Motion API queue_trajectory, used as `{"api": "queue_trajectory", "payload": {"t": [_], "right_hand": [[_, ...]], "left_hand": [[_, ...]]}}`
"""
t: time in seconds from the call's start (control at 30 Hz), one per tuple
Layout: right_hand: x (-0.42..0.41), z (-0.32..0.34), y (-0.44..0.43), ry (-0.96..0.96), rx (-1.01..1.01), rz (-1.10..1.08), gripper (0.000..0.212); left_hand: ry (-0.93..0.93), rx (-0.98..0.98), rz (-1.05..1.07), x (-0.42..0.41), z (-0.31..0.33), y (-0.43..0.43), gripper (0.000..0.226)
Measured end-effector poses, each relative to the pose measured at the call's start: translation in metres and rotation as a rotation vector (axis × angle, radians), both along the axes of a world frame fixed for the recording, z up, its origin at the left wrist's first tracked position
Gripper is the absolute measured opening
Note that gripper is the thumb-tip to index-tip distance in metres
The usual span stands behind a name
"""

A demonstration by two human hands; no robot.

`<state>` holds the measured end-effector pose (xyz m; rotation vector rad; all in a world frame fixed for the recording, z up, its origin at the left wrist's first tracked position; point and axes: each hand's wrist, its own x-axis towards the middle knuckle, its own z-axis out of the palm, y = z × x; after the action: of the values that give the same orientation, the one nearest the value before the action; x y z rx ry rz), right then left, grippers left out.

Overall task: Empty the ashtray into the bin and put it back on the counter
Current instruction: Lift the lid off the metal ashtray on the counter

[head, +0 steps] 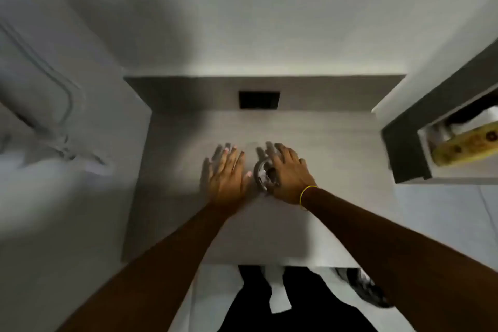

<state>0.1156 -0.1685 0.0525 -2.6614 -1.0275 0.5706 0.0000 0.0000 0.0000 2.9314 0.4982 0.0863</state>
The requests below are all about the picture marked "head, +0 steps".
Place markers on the person's black trousers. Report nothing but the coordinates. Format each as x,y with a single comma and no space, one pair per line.
288,304

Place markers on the person's left middle finger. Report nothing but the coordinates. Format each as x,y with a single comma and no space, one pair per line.
232,157

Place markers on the person's left forearm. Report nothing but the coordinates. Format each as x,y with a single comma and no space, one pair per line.
151,273

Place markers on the person's right hand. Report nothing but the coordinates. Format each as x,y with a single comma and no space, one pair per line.
291,178

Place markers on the yellow box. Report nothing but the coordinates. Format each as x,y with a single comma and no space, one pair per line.
465,145

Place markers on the person's right little finger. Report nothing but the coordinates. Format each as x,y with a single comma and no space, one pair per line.
302,162

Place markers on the grey wooden desk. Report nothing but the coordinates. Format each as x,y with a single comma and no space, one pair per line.
253,172

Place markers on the person's left thumb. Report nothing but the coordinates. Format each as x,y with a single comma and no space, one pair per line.
246,180

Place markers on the person's left little finger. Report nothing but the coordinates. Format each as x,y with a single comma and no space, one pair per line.
212,158

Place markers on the person's left hand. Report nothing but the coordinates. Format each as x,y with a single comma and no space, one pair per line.
225,186

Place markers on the person's right thumb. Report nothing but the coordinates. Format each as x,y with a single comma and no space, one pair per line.
272,176

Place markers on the person's right middle finger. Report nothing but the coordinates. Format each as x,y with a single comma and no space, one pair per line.
284,152

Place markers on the yellow wrist band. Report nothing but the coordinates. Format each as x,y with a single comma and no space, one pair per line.
305,192

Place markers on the black white shoe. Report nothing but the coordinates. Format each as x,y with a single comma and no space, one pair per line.
365,287

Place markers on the person's right forearm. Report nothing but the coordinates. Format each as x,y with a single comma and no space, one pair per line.
393,258

